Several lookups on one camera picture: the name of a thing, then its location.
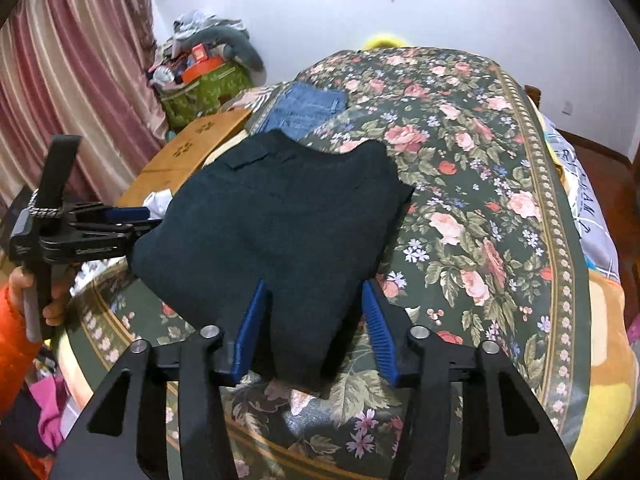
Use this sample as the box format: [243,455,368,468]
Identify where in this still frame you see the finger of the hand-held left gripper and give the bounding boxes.
[75,201,151,224]
[82,219,164,241]

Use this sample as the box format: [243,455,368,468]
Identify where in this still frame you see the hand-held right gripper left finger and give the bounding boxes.
[47,280,274,480]

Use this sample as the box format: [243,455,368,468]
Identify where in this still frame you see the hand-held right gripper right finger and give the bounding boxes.
[361,280,581,480]

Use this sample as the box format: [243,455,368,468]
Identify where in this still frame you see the black pants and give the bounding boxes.
[127,128,416,402]

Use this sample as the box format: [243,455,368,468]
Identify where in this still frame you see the person's left forearm orange sleeve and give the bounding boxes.
[0,284,45,417]

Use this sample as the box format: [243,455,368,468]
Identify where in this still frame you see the person's left hand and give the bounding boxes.
[9,264,72,328]

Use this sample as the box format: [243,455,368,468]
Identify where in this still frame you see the white crumpled cloth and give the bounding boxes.
[142,189,174,219]

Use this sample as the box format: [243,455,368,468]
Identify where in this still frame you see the wooden lap desk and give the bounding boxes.
[115,107,253,209]

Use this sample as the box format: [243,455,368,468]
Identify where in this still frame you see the green fabric storage bag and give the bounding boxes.
[159,62,254,132]

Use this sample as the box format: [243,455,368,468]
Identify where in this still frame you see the floral blanket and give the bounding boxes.
[54,47,597,480]

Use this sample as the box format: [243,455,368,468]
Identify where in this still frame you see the striped pink curtain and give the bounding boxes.
[0,0,169,213]

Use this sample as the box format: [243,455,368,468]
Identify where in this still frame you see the orange box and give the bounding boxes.
[180,55,224,87]

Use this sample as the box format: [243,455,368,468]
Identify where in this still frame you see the pink cloth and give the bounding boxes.
[26,374,82,455]

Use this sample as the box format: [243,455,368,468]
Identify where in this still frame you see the striped cloth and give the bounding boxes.
[222,84,289,117]

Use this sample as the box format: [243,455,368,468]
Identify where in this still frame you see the blue jeans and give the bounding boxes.
[259,82,350,142]

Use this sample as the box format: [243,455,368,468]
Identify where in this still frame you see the pile of grey clothes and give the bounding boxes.
[172,9,247,45]

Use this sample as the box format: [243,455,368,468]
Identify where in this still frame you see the yellow blanket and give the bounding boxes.
[564,259,634,480]

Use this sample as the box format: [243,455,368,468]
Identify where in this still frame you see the white printed bed sheet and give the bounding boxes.
[536,109,622,283]

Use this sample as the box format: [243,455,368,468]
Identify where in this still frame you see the yellow foam tube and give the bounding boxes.
[362,32,407,52]

